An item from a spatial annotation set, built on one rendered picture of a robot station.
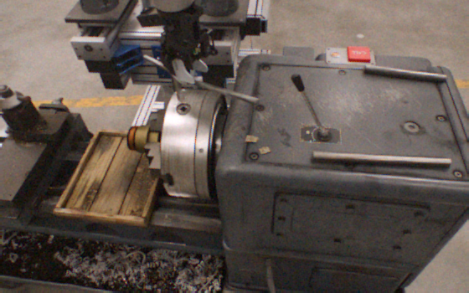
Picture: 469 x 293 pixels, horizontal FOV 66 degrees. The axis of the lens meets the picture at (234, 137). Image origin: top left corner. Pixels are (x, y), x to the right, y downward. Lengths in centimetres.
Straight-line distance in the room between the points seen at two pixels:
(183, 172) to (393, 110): 54
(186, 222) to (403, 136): 68
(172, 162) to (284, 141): 29
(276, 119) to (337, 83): 21
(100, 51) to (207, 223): 80
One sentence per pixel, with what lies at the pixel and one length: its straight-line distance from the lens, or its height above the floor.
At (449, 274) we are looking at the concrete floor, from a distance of 225.
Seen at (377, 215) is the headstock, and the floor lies 112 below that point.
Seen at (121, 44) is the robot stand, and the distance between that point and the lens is 164.
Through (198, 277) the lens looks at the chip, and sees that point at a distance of 142.
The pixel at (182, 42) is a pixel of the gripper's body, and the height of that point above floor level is 150.
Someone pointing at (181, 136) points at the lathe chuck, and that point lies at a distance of 92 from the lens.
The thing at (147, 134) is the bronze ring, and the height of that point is 112.
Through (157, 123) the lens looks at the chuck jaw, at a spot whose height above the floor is 113.
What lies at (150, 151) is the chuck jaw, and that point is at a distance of 104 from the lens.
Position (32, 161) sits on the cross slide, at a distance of 136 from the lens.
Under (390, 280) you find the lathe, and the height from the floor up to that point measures 77.
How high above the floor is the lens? 188
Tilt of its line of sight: 48 degrees down
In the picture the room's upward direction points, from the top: 4 degrees counter-clockwise
